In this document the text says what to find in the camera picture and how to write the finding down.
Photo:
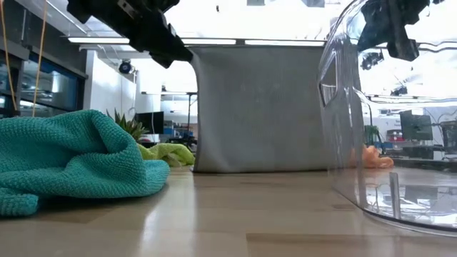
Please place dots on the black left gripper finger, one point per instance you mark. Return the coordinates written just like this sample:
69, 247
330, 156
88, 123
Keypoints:
164, 46

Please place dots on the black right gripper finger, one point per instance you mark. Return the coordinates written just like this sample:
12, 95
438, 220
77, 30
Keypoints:
403, 46

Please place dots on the lime green microfiber towel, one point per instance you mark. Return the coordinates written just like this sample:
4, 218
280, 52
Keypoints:
171, 151

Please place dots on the grey microfiber towel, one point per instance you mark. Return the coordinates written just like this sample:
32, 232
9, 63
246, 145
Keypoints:
257, 114

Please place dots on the orange microfiber towel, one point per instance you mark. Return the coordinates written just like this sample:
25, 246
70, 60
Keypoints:
375, 158

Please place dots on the teal microfiber towel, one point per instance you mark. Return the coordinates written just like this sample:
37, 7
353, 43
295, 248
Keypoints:
71, 160

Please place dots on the clear plastic bin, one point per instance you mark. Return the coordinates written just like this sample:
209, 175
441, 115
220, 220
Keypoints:
392, 200

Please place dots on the black computer monitor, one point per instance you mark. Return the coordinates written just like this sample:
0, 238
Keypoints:
150, 123
416, 126

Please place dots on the small potted succulent plant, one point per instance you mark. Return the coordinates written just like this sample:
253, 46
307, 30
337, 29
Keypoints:
130, 126

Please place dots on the black ceiling camera rig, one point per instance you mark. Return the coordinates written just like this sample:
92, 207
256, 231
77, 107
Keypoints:
371, 60

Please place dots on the black dome ceiling camera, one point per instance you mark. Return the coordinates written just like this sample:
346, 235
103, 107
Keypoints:
125, 67

